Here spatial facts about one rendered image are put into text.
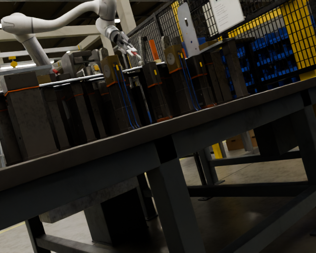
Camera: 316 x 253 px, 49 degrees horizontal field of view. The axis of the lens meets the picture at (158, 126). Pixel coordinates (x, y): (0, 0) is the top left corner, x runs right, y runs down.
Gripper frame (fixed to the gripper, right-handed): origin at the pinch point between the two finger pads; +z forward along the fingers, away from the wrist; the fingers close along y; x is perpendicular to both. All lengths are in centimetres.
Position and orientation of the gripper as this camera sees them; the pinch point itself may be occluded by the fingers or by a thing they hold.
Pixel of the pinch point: (131, 50)
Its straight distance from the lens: 219.6
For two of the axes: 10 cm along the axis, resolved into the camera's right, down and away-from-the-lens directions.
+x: 8.0, -2.4, 5.6
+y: 2.0, -7.6, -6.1
